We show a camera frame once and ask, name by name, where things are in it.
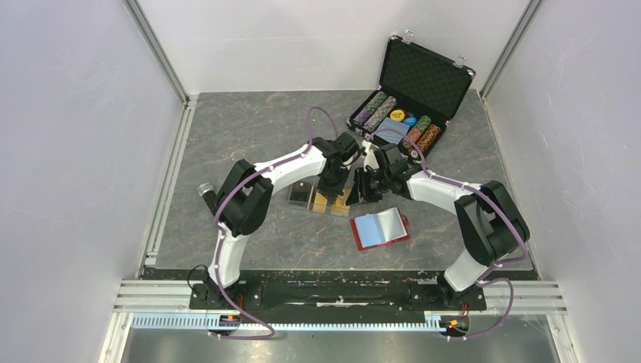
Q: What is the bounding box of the blue playing card deck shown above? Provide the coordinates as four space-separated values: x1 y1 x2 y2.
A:
376 117 410 144

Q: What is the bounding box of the yellow dealer button chip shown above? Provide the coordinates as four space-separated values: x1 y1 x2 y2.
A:
389 109 406 122

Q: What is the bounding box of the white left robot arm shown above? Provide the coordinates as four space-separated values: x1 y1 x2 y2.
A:
197 132 361 309

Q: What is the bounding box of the black VIP card stack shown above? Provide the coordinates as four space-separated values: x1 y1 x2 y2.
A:
288 181 314 207

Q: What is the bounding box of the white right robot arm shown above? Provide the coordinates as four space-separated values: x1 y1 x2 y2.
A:
347 141 531 309

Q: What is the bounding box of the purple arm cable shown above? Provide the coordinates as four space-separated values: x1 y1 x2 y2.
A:
210 106 339 342
365 127 530 342

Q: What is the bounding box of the red leather card holder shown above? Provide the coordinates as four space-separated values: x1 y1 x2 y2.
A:
350 207 410 251

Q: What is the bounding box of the black poker chip case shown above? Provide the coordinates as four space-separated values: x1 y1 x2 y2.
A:
346 35 476 156

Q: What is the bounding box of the gold VIP card stack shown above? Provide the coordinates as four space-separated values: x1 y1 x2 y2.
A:
330 193 350 217

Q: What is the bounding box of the gold card stack middle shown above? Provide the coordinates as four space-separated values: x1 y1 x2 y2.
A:
308 192 330 214

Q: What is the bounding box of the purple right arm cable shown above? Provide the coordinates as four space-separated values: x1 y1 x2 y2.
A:
365 127 530 342

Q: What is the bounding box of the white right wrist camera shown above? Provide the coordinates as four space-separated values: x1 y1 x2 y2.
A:
361 141 379 170

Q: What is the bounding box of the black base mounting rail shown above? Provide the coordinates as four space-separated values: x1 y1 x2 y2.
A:
141 268 539 324

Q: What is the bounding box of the clear acrylic card tray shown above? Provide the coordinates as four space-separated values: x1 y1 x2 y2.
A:
287 181 351 217

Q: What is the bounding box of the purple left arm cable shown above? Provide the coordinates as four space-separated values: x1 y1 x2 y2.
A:
210 106 339 342

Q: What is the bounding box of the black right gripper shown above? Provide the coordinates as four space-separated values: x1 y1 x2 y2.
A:
346 167 391 206

